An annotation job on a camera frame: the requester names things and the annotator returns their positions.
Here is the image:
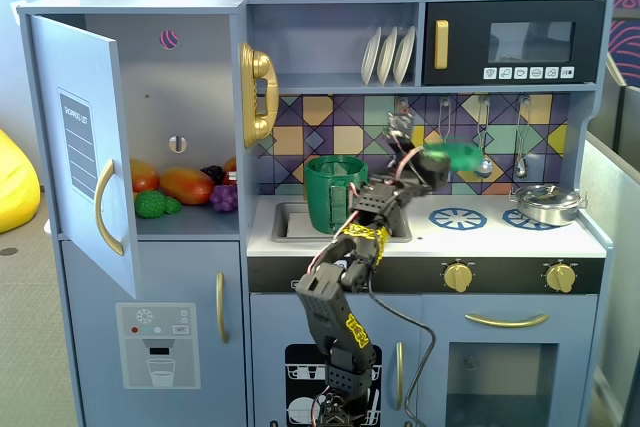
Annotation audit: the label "orange toy mango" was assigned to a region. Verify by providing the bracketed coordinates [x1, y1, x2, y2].
[159, 166, 216, 206]

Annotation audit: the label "gold freezer door handle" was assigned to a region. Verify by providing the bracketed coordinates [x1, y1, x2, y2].
[215, 270, 230, 345]

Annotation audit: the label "green container lid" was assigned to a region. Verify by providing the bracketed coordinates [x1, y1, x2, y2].
[423, 140, 484, 172]

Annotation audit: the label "small wrist camera board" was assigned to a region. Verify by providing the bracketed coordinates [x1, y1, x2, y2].
[388, 111, 415, 141]

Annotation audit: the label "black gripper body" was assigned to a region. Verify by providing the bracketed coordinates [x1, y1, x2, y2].
[398, 151, 451, 194]

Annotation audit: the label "metal ladle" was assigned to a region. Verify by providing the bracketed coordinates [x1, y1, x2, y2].
[472, 95, 495, 180]

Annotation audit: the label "yellow bean bag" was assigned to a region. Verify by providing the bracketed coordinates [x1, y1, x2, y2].
[0, 127, 41, 234]

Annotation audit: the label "steel pot lid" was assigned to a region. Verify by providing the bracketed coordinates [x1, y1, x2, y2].
[513, 184, 582, 208]

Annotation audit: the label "gold oven handle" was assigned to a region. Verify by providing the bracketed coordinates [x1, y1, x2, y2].
[464, 312, 550, 329]

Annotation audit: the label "gold dishwasher handle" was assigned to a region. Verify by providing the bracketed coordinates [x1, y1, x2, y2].
[394, 341, 405, 411]

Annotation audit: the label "gold toy telephone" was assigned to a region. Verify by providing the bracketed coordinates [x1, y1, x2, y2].
[238, 41, 280, 149]

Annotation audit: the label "steel toy pot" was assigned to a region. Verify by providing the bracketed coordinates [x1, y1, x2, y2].
[509, 191, 587, 227]

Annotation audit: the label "green plastic container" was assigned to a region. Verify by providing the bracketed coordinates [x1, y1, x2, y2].
[304, 155, 370, 236]

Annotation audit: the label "gold stove knob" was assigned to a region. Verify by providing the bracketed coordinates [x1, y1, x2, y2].
[443, 261, 474, 293]
[544, 262, 577, 294]

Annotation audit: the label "green bumpy toy vegetable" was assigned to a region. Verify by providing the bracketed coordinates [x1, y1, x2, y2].
[134, 189, 182, 219]

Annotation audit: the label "purple toy grapes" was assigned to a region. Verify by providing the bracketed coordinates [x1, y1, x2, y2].
[209, 183, 239, 213]

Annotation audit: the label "blue toy kitchen unit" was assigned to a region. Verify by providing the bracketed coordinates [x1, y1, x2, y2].
[17, 0, 615, 427]

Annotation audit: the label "white toy plate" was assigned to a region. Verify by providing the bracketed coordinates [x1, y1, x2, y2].
[376, 25, 399, 87]
[360, 26, 383, 87]
[392, 25, 417, 86]

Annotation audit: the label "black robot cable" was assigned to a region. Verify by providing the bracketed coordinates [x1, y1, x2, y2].
[367, 266, 436, 427]

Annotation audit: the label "gold microwave handle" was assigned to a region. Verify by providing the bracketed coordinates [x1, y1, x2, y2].
[433, 19, 450, 71]

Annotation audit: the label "blue fridge door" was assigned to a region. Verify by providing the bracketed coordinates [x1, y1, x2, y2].
[28, 14, 139, 301]

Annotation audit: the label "red yellow toy peach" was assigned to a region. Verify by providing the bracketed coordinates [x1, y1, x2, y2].
[129, 158, 161, 193]

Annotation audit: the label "grey office partition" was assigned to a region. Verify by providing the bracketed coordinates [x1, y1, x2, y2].
[582, 126, 640, 427]

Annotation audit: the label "black microwave door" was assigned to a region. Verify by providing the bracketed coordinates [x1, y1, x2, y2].
[422, 0, 606, 87]

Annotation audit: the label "dark toy blackberries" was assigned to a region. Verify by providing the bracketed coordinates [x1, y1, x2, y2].
[200, 164, 226, 186]

